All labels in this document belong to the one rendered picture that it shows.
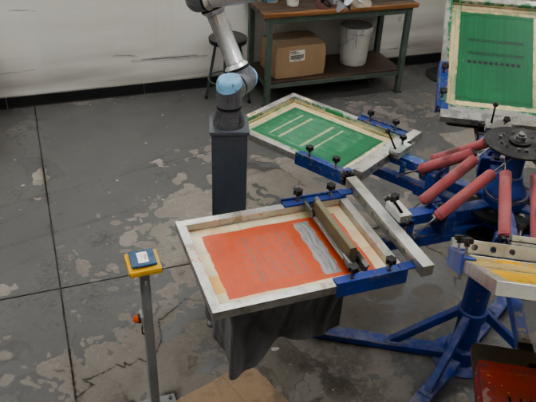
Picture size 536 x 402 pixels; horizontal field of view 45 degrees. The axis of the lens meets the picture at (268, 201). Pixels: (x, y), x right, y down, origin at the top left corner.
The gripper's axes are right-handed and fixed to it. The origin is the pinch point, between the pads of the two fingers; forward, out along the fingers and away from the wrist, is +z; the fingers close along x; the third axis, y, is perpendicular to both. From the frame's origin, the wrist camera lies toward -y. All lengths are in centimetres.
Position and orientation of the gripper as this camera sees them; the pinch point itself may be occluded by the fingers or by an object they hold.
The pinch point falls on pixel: (357, 5)
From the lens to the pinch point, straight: 290.4
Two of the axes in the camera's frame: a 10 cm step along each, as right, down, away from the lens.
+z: 8.0, 5.7, 1.9
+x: 1.9, 0.7, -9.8
